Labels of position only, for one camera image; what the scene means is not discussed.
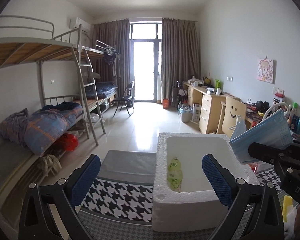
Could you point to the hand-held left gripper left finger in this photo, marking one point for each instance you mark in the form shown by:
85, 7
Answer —
86, 178

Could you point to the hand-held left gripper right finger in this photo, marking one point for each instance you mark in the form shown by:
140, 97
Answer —
217, 180

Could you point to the blue face mask pack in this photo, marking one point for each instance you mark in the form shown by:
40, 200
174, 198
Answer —
262, 132

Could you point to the yellow foam net sleeve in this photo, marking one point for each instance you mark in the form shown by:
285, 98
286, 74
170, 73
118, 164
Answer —
287, 206

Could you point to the white foam box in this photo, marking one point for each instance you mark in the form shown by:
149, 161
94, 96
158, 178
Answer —
162, 180

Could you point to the red snack packet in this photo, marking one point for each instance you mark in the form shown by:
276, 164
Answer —
254, 167

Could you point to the green bottle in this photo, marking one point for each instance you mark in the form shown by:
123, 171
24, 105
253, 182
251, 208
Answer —
294, 106

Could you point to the houndstooth tablecloth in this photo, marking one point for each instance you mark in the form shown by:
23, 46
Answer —
115, 200

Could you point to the beige cloth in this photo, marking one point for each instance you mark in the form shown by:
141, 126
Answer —
50, 165

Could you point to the desk with colourful cover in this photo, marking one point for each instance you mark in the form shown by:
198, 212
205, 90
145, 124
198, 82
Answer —
252, 113

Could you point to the red plastic bag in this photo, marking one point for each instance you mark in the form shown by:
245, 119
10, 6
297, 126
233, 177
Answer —
68, 142

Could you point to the green printed plastic packet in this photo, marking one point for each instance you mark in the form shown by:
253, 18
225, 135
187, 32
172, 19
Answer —
175, 181
174, 164

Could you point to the red box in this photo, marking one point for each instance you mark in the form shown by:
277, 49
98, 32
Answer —
279, 96

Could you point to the wooden smiley chair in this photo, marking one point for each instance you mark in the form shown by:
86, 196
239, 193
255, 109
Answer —
233, 112

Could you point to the blue patterned quilt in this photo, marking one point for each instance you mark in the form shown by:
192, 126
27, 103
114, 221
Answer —
50, 122

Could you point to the wooden desk with drawers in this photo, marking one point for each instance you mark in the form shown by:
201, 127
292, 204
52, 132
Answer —
210, 110

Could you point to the white carton box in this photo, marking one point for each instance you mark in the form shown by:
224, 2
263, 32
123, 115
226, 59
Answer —
196, 112

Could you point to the white trash bin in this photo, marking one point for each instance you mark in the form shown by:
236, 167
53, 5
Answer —
185, 115

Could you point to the green bag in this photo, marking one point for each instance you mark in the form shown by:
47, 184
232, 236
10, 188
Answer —
218, 83

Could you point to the purple grey quilt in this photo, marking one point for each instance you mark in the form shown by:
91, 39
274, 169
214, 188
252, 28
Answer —
12, 127

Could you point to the black folding chair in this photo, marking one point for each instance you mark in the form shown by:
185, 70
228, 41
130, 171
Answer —
126, 97

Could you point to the dark blue bedding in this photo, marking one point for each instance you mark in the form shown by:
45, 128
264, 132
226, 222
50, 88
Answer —
102, 88

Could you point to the orange floor container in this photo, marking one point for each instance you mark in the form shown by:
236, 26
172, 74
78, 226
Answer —
166, 103

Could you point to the folded metal chair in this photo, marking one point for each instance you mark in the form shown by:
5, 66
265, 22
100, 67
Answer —
182, 92

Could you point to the dark hanging clothes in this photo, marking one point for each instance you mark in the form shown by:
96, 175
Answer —
110, 57

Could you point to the glass balcony door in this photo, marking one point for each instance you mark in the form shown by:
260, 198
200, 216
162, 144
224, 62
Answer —
143, 67

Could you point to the brown curtain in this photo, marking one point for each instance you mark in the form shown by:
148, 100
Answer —
110, 55
180, 55

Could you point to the grey metal bunk bed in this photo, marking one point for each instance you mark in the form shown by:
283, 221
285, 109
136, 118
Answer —
27, 47
100, 52

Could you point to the white air conditioner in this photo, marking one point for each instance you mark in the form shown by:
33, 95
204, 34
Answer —
78, 25

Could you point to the double wall socket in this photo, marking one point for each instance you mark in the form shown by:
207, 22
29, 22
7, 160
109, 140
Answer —
278, 90

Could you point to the pink wall poster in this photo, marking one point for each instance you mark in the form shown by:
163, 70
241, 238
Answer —
265, 70

